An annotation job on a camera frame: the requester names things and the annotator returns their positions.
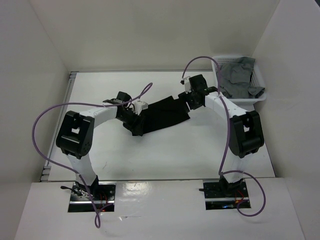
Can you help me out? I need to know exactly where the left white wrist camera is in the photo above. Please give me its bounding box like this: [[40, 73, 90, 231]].
[[133, 100, 148, 116]]

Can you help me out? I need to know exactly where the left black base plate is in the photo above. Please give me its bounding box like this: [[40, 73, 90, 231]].
[[60, 182, 116, 213]]

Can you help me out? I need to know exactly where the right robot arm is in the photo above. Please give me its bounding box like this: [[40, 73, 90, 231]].
[[178, 74, 265, 197]]

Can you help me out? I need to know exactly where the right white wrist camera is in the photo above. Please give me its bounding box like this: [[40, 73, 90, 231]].
[[180, 76, 192, 94]]

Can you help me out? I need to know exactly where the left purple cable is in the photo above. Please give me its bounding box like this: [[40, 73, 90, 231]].
[[32, 82, 153, 229]]

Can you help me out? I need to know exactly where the purple cable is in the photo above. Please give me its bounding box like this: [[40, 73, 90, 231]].
[[181, 56, 266, 217], [32, 82, 153, 229]]

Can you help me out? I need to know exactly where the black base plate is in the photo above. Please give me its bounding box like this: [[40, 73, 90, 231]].
[[60, 182, 116, 213], [199, 179, 251, 210]]

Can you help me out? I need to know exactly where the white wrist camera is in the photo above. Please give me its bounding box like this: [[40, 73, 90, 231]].
[[133, 100, 148, 116], [180, 76, 192, 94]]

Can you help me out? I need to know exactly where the grey skirt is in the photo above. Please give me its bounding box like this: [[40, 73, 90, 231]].
[[216, 56, 265, 99]]

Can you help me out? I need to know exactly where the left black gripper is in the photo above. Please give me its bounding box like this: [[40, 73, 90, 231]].
[[117, 108, 146, 137]]

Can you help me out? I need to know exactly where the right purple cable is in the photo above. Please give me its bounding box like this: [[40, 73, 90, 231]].
[[181, 56, 266, 217]]

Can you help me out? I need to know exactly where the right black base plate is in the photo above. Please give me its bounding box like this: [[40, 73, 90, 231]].
[[199, 179, 251, 210]]

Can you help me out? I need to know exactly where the black skirt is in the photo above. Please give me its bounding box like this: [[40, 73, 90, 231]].
[[131, 96, 190, 136]]

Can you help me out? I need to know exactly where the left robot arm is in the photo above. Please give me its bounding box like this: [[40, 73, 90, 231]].
[[56, 91, 148, 200]]

